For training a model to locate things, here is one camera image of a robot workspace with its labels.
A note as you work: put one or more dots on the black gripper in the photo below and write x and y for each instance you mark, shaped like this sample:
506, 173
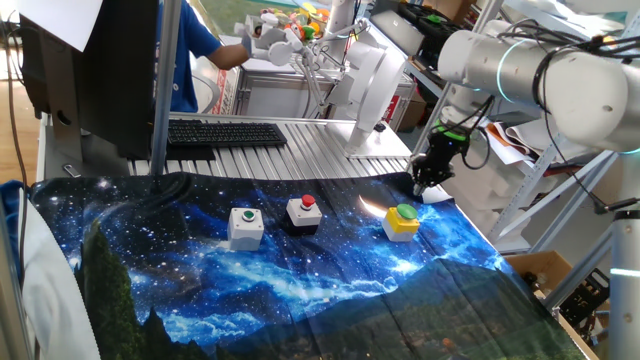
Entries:
445, 155

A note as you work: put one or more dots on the yellow box large green button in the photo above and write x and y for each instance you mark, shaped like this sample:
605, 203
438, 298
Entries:
400, 225

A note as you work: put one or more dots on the white box red mushroom button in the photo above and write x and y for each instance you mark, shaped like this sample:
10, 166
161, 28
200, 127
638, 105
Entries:
303, 212

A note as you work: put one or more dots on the white box green button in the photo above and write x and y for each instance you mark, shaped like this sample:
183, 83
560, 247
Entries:
245, 232

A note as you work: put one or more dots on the bare person forearm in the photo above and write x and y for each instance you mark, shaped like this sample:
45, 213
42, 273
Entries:
227, 56

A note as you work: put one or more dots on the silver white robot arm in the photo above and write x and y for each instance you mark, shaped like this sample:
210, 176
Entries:
575, 85

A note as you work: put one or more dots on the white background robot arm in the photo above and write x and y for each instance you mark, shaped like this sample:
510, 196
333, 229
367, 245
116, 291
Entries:
370, 75

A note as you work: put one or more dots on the blue gloved person hand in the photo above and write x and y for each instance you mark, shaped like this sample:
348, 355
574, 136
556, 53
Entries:
246, 45

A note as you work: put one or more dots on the silver mounting plate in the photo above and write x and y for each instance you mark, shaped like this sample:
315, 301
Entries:
380, 145

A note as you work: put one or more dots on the white foam packing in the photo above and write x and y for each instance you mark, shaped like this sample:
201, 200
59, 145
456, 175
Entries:
480, 210

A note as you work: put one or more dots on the brown cardboard box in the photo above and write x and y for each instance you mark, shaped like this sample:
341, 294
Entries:
545, 262

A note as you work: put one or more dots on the white articulated handheld device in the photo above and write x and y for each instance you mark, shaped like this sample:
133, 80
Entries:
280, 52

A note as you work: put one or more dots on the colourful toy heap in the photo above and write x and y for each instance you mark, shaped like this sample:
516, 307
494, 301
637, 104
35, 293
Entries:
305, 22

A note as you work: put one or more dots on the black keyboard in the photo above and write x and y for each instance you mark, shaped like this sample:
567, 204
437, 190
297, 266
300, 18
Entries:
225, 134

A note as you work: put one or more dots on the starry night landscape cloth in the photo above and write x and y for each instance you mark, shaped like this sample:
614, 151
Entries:
250, 290

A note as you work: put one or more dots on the person torso blue shirt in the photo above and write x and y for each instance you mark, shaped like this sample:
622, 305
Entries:
187, 60

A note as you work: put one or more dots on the black monitor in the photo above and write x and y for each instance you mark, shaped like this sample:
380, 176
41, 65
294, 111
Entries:
115, 75

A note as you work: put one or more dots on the white paper sheet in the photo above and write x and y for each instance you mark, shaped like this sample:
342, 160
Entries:
60, 20

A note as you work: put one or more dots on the black metal bracket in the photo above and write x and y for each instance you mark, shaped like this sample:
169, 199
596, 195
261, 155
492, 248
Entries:
585, 300

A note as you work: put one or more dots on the grey aluminium frame post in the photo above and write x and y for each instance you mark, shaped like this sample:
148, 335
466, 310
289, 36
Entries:
165, 90
7, 300

